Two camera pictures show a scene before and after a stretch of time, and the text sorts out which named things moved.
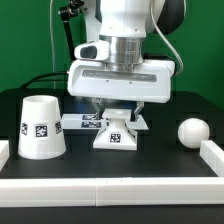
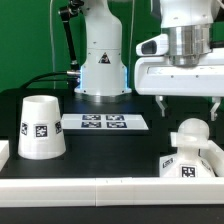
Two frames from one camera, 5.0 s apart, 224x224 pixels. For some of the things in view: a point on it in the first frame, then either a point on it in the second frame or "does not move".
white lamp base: (116, 136) -> (184, 163)
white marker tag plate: (97, 122) does not move
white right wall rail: (213, 156) does not move
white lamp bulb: (192, 131) does not move
